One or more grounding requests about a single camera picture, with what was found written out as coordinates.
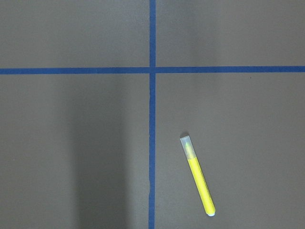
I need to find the yellow highlighter pen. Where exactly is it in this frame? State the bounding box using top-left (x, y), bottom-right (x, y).
top-left (180, 135), bottom-right (216, 217)

